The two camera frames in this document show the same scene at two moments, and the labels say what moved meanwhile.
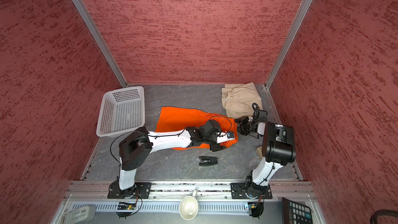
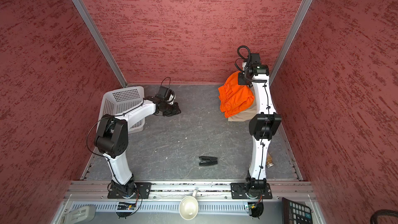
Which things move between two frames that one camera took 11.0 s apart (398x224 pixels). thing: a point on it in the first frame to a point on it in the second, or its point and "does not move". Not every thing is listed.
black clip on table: x=208 y=160 does not move
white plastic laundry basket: x=122 y=111 does not move
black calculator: x=295 y=213 does not move
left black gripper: x=216 y=147 to x=175 y=111
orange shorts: x=173 y=118 to x=235 y=98
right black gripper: x=243 y=120 to x=242 y=80
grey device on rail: x=79 y=215 does not move
